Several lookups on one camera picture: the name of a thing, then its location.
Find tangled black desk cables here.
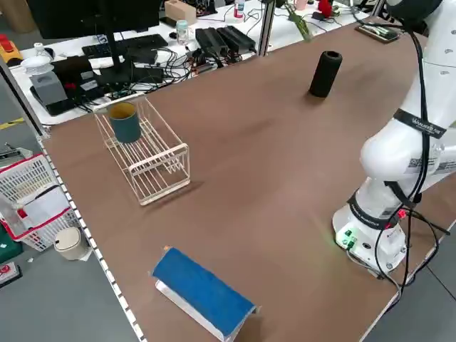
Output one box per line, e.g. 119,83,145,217
71,46,232,111

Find black vase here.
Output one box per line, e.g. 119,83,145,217
309,51,343,98

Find grey box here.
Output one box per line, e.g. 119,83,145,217
30,73,68,106

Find white basket red rim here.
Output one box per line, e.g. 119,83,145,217
0,152,81,252

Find red emergency stop button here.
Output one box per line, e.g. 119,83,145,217
0,261,23,286

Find green box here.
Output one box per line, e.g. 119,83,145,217
0,227,24,263

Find red flower bunch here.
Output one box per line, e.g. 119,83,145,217
286,4,315,43

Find aluminium frame post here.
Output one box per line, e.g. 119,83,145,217
259,0,277,57

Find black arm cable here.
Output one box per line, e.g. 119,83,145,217
370,6,450,289

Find black keyboard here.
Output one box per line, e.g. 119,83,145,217
81,34,169,60

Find black computer monitor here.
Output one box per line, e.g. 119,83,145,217
26,0,165,86

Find cardboard box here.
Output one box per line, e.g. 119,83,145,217
164,0,197,26

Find small red ornament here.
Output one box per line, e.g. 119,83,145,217
318,0,335,19

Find cream wire rack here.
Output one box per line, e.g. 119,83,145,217
94,96,192,207

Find clear bottle pale cap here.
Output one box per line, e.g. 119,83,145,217
176,19,190,46

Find black power adapter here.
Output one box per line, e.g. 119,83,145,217
217,25,257,53
195,27,229,58

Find small white bin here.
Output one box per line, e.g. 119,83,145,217
53,227,90,261

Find teal cup yellow inside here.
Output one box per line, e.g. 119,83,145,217
108,102,143,144

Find blue towel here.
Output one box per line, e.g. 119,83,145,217
152,247,257,338

